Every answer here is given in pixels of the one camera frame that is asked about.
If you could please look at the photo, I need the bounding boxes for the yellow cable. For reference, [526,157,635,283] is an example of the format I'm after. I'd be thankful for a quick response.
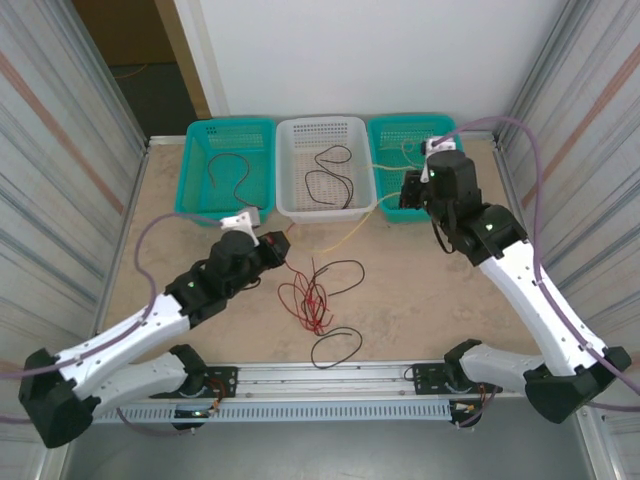
[298,164,407,252]
[377,139,426,169]

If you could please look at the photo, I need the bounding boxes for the red cable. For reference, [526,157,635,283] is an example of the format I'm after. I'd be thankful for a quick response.
[277,263,321,331]
[298,269,329,326]
[299,279,335,337]

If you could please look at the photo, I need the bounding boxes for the black cable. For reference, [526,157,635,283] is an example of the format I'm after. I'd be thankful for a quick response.
[309,258,365,297]
[310,326,364,370]
[208,152,253,201]
[313,144,354,174]
[304,169,354,210]

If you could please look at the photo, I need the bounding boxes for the teal plastic basket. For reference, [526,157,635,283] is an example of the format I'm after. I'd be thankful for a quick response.
[173,118,277,229]
[367,114,466,224]

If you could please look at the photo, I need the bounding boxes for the white plastic basket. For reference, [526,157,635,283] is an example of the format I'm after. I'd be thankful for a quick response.
[274,115,377,225]

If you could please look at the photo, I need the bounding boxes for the aluminium table edge bar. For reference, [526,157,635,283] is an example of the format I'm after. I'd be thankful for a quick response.
[146,130,501,150]

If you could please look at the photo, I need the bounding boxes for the brown wooden door edge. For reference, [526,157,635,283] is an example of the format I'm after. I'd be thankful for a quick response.
[153,0,214,121]

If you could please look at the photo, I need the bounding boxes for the right small controller board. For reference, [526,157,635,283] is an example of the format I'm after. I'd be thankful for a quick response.
[449,402,484,420]

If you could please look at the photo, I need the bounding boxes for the brown board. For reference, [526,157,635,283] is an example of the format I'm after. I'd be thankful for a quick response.
[72,0,177,67]

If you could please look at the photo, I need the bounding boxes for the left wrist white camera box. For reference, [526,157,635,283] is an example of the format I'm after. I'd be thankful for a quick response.
[219,208,262,236]

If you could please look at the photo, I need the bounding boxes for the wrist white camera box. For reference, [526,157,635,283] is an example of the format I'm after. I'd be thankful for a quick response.
[219,208,262,236]
[421,135,459,157]

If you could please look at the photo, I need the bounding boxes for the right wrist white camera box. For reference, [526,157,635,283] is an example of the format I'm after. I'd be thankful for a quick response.
[421,135,459,157]

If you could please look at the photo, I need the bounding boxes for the right wrist thin black wire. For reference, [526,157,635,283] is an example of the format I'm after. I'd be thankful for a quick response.
[432,217,454,254]

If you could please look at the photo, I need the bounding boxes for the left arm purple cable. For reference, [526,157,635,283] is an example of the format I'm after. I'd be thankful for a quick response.
[0,212,226,437]

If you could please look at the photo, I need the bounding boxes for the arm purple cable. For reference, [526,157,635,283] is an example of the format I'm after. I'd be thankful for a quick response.
[432,115,640,430]
[0,212,226,437]

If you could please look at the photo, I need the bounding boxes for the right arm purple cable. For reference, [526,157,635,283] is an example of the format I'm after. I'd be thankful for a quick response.
[432,115,640,430]

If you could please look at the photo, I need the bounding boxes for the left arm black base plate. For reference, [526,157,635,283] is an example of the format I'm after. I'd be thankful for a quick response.
[164,366,239,400]

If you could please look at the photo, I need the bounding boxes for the left base red black wires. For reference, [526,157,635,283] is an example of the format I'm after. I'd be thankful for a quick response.
[207,378,237,414]

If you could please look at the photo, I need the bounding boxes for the base red black wires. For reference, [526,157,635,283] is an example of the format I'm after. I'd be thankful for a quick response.
[469,382,495,414]
[207,378,237,414]

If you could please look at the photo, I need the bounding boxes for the aluminium mounting rail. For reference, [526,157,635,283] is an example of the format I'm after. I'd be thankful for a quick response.
[92,359,531,404]

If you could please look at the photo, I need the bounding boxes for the grey slotted cable duct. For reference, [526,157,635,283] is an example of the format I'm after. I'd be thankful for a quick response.
[92,402,454,425]

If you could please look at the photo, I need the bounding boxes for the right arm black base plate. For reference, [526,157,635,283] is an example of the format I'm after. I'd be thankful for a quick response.
[410,362,504,396]

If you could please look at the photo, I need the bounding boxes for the white door frame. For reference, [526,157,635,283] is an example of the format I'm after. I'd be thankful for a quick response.
[172,0,231,120]

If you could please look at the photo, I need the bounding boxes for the right base red black wires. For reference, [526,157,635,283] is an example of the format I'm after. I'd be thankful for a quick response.
[469,382,495,414]

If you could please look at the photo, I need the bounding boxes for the orange floor cable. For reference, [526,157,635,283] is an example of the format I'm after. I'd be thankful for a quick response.
[112,63,151,81]

